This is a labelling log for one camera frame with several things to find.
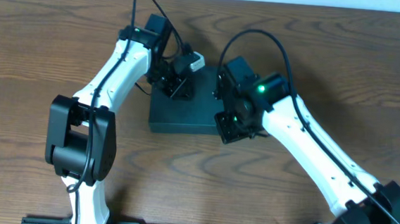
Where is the dark green box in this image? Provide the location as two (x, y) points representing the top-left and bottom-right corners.
(149, 66), (224, 135)

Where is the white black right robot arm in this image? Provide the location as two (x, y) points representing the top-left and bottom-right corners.
(214, 68), (400, 224)

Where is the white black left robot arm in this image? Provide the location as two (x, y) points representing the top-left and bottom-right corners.
(39, 25), (205, 224)

